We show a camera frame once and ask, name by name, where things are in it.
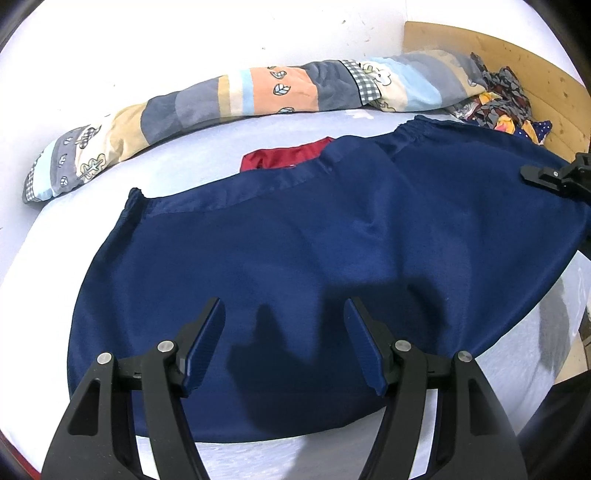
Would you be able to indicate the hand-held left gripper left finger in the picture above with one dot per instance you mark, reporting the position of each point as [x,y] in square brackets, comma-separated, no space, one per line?
[203,344]

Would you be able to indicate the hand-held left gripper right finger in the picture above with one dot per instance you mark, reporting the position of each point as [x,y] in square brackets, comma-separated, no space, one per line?
[367,346]

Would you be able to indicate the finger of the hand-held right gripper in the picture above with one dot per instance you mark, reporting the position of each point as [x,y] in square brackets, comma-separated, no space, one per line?
[554,174]

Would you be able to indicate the navy blue garment red collar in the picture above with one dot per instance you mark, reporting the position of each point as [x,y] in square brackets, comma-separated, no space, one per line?
[323,230]

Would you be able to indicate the floral patterned cloth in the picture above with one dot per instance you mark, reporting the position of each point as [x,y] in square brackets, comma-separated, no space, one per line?
[503,104]

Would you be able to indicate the wooden headboard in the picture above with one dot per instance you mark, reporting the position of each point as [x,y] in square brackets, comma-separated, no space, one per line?
[535,74]

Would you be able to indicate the patchwork patterned quilt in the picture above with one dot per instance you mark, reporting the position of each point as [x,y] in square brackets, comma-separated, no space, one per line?
[258,92]

